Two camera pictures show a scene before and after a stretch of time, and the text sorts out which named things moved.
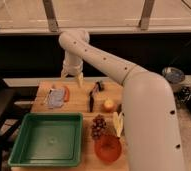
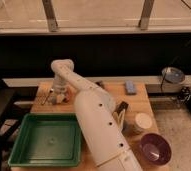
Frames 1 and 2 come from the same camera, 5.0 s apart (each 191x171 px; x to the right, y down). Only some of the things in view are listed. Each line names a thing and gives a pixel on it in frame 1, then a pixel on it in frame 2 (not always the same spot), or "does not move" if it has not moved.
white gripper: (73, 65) → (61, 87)
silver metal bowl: (173, 74) does not move
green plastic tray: (49, 139) does not move
